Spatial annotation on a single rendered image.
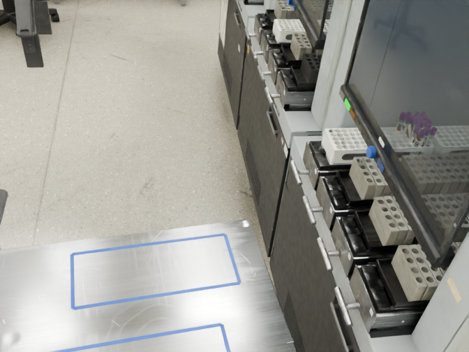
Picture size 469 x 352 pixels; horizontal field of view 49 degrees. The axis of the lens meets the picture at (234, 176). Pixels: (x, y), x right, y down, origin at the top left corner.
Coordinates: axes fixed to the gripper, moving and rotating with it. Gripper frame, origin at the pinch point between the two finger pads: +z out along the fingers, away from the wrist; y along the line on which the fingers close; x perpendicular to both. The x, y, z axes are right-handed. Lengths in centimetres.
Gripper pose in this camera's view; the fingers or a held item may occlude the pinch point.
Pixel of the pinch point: (39, 44)
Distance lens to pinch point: 112.8
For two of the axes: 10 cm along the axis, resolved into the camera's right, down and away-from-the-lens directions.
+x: 9.9, -0.4, 1.6
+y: 1.4, 6.6, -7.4
